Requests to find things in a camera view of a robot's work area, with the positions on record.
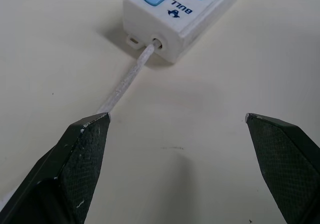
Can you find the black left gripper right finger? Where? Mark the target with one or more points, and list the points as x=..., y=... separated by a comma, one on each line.
x=287, y=159

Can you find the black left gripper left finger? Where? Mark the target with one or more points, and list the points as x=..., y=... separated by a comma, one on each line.
x=75, y=164

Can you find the white power strip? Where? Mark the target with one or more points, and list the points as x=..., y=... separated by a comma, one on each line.
x=175, y=14

